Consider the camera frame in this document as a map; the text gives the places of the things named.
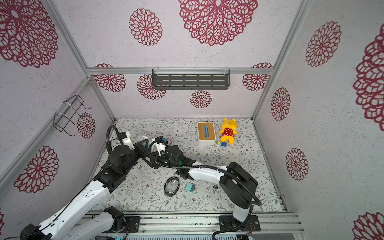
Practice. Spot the yellow plush bear toy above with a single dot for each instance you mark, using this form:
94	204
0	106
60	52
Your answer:
228	130

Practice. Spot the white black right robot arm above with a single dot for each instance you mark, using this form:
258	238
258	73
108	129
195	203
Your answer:
239	186

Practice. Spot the black rimmed round lid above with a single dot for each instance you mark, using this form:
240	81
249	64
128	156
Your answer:
171	186

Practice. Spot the aluminium front rail frame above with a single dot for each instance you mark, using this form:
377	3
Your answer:
179	224

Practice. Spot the black wire wall rack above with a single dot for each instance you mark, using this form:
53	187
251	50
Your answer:
62	119

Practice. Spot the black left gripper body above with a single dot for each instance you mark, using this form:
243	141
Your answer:
139	152

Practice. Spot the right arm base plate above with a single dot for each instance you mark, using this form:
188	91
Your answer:
229	222

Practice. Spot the teal charger plug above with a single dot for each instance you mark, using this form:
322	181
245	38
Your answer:
190	187

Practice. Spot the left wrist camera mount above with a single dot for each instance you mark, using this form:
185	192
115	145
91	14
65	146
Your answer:
125	137

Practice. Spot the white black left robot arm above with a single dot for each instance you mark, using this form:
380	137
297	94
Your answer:
62	225

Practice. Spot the white wooden-top tissue box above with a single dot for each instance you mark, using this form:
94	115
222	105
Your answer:
206	134

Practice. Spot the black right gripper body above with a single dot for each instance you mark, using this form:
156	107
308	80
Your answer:
163	159

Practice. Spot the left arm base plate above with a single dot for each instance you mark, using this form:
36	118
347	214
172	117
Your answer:
131	224

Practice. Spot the grey wall shelf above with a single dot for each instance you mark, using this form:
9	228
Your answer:
191	80

